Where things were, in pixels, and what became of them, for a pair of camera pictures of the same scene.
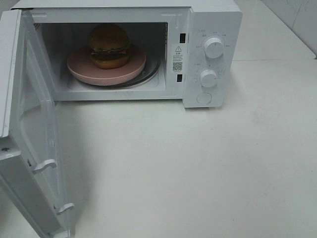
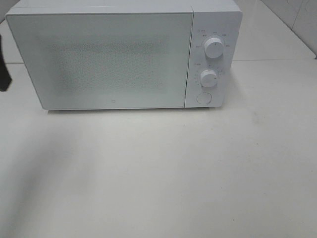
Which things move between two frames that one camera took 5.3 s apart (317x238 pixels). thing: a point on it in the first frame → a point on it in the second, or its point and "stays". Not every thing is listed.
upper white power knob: x=213 y=47 stays
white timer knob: x=208 y=78 stays
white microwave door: x=30 y=162 → x=104 y=60
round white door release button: x=204 y=97 stays
